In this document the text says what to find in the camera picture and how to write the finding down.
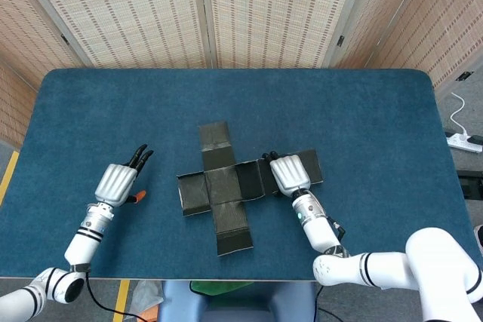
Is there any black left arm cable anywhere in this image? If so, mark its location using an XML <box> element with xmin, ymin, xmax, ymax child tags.
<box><xmin>85</xmin><ymin>271</ymin><xmax>152</xmax><ymax>322</ymax></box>

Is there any green cloth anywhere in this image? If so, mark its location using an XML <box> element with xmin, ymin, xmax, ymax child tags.
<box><xmin>189</xmin><ymin>280</ymin><xmax>257</xmax><ymax>296</ymax></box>

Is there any blue felt-covered table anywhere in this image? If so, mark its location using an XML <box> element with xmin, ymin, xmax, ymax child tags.
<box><xmin>0</xmin><ymin>68</ymin><xmax>483</xmax><ymax>282</ymax></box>

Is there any clear plastic bag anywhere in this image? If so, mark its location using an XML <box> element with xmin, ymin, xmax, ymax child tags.
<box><xmin>124</xmin><ymin>280</ymin><xmax>165</xmax><ymax>320</ymax></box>

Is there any white power strip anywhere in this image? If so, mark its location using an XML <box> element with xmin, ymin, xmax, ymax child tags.
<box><xmin>445</xmin><ymin>130</ymin><xmax>483</xmax><ymax>154</ymax></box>

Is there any orange object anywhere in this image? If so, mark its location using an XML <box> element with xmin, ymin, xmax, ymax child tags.
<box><xmin>135</xmin><ymin>305</ymin><xmax>159</xmax><ymax>322</ymax></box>

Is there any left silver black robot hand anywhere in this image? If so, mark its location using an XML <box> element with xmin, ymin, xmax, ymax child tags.
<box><xmin>93</xmin><ymin>143</ymin><xmax>155</xmax><ymax>209</ymax></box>

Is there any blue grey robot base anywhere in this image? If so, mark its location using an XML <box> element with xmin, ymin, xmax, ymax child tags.
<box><xmin>156</xmin><ymin>280</ymin><xmax>320</xmax><ymax>322</ymax></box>

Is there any black equipment box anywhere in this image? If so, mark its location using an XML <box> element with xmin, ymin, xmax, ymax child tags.
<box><xmin>457</xmin><ymin>170</ymin><xmax>483</xmax><ymax>199</ymax></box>

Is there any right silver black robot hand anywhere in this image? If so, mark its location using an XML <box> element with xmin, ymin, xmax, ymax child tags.
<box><xmin>260</xmin><ymin>150</ymin><xmax>312</xmax><ymax>198</ymax></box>

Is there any white power cable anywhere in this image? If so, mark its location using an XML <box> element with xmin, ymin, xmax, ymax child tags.
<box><xmin>450</xmin><ymin>91</ymin><xmax>471</xmax><ymax>140</ymax></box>

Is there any woven folding screen panel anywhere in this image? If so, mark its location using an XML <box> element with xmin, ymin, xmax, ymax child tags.
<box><xmin>331</xmin><ymin>0</ymin><xmax>429</xmax><ymax>70</ymax></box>
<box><xmin>11</xmin><ymin>0</ymin><xmax>212</xmax><ymax>69</ymax></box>
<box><xmin>0</xmin><ymin>60</ymin><xmax>38</xmax><ymax>149</ymax></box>
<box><xmin>198</xmin><ymin>0</ymin><xmax>373</xmax><ymax>69</ymax></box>
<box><xmin>0</xmin><ymin>0</ymin><xmax>91</xmax><ymax>91</ymax></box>
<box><xmin>364</xmin><ymin>0</ymin><xmax>483</xmax><ymax>91</ymax></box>

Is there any yellow floor tape strip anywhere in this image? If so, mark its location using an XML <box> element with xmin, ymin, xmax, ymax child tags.
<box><xmin>112</xmin><ymin>279</ymin><xmax>131</xmax><ymax>322</ymax></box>
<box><xmin>0</xmin><ymin>150</ymin><xmax>20</xmax><ymax>206</ymax></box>

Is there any black foldable cardboard box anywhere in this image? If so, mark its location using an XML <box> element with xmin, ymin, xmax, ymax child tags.
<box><xmin>176</xmin><ymin>121</ymin><xmax>325</xmax><ymax>257</ymax></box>

